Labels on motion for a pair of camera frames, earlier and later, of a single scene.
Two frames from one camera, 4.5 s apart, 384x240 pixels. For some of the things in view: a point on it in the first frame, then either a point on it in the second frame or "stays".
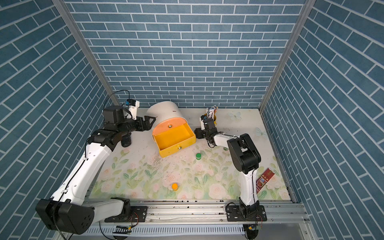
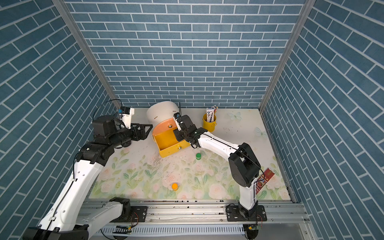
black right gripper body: (202, 134) -> (181, 136)
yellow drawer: (171, 140) stays
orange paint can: (174, 186) stays
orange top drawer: (167, 123) stays
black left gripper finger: (147, 124) -> (143, 134)
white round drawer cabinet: (163, 110) stays
